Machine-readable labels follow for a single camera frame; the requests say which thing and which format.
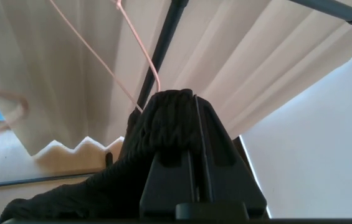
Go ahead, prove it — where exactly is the pink clothes hanger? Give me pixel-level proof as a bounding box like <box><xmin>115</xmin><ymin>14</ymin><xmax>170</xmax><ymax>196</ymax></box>
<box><xmin>0</xmin><ymin>88</ymin><xmax>29</xmax><ymax>146</ymax></box>
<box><xmin>48</xmin><ymin>0</ymin><xmax>161</xmax><ymax>113</ymax></box>

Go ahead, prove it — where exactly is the beige curtain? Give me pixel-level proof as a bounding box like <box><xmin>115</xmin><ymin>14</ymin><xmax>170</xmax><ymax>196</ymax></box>
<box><xmin>0</xmin><ymin>0</ymin><xmax>352</xmax><ymax>156</ymax></box>

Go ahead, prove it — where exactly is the black garment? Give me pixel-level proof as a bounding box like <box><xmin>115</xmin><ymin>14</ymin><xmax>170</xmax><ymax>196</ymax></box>
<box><xmin>0</xmin><ymin>88</ymin><xmax>202</xmax><ymax>221</ymax></box>

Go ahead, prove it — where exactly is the black clothes rack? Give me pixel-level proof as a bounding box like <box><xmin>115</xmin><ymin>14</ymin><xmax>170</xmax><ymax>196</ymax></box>
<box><xmin>0</xmin><ymin>0</ymin><xmax>352</xmax><ymax>191</ymax></box>

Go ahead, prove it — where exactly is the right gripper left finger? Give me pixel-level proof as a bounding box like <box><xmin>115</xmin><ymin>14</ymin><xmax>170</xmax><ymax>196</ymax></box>
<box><xmin>140</xmin><ymin>151</ymin><xmax>199</xmax><ymax>218</ymax></box>

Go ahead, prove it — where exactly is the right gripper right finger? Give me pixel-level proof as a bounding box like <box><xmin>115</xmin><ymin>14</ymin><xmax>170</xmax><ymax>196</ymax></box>
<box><xmin>195</xmin><ymin>95</ymin><xmax>269</xmax><ymax>218</ymax></box>

